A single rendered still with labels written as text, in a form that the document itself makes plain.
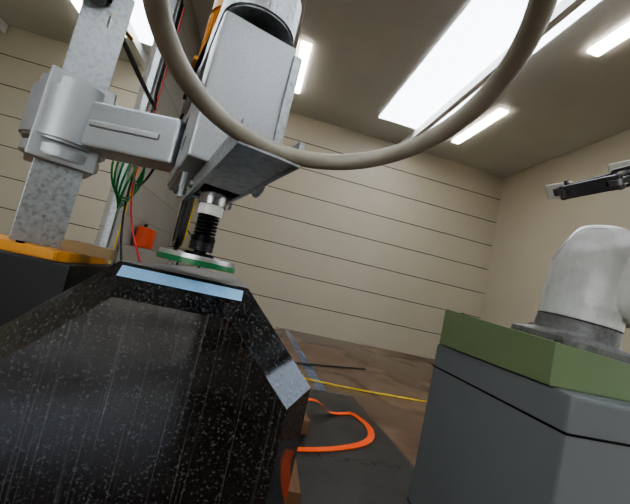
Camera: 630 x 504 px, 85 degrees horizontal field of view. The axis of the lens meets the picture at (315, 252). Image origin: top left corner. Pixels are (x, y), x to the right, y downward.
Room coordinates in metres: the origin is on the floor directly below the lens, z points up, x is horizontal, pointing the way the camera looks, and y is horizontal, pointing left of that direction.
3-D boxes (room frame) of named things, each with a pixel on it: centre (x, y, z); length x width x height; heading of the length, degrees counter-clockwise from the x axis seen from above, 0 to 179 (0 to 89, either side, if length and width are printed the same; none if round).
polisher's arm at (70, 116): (1.61, 1.08, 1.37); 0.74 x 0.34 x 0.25; 87
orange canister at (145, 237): (4.44, 2.14, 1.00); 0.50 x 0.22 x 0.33; 9
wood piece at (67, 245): (1.62, 1.02, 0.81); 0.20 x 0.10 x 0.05; 109
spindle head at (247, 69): (1.08, 0.36, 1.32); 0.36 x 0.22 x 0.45; 27
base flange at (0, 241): (1.62, 1.28, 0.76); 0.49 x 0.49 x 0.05; 11
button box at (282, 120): (1.00, 0.19, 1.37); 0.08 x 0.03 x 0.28; 27
